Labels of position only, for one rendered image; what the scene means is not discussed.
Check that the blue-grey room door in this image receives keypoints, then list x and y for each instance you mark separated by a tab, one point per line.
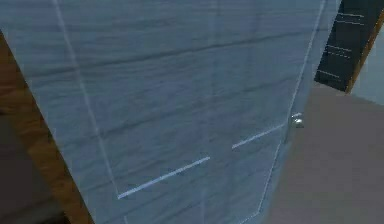
180	100

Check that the silver round door knob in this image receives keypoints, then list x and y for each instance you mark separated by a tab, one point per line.
297	121

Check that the brown wooden door frame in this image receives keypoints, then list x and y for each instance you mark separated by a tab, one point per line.
40	140

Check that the black panelled room door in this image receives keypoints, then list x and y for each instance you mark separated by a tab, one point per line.
346	43

